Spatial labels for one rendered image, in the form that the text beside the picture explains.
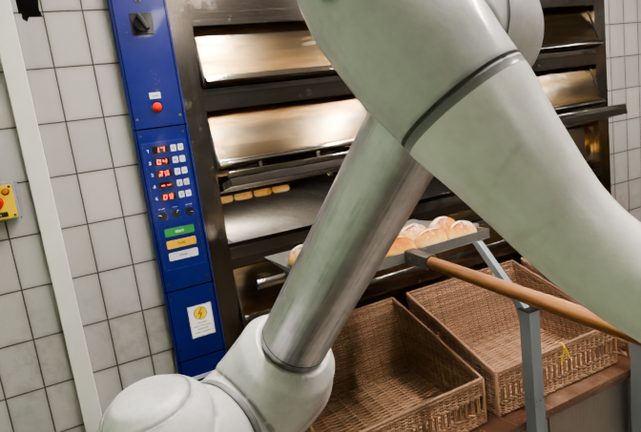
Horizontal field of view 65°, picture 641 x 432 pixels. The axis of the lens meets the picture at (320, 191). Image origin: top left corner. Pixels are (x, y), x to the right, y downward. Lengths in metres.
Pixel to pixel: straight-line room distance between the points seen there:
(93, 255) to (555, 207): 1.44
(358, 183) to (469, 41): 0.26
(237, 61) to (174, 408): 1.21
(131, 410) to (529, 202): 0.52
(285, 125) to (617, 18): 1.72
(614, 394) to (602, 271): 1.76
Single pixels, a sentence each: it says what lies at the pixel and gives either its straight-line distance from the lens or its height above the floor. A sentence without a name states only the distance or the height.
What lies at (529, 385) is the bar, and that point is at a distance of 1.68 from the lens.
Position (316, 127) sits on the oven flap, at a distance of 1.75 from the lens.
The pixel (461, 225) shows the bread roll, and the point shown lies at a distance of 1.44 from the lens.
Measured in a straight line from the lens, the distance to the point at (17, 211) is 1.55.
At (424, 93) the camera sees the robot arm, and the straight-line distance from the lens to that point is 0.33.
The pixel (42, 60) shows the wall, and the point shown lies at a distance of 1.62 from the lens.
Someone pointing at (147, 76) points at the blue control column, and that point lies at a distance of 1.59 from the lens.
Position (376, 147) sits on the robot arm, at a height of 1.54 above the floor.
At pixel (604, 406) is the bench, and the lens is 2.07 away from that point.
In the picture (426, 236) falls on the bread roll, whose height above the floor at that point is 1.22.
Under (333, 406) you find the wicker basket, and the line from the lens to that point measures 1.86.
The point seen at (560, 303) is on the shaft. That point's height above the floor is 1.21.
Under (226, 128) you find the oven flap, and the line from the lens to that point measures 1.66.
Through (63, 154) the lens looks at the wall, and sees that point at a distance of 1.60.
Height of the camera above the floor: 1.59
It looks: 9 degrees down
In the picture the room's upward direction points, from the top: 8 degrees counter-clockwise
